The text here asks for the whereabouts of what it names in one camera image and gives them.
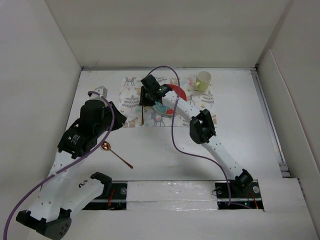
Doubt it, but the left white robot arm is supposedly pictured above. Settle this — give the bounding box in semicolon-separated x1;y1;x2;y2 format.
15;97;127;240

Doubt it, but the red and teal plate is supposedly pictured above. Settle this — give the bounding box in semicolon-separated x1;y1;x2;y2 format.
152;83;187;116

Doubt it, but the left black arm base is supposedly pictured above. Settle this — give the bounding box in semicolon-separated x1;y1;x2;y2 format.
83;181;128;211

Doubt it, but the copper fork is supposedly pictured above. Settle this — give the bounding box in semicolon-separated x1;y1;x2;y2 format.
140;105;144;126

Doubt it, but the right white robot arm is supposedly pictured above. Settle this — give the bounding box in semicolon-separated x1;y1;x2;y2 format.
139;75;253;198

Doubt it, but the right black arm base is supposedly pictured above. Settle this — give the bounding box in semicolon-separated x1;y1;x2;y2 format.
211;181;264;210

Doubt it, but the pale yellow mug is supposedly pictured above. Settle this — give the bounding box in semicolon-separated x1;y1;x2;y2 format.
194;71;212;92

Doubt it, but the copper spoon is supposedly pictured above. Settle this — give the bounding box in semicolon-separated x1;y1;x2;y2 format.
101;141;134;169

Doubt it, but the floral white cloth napkin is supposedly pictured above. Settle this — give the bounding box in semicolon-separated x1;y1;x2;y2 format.
118;75;217;128

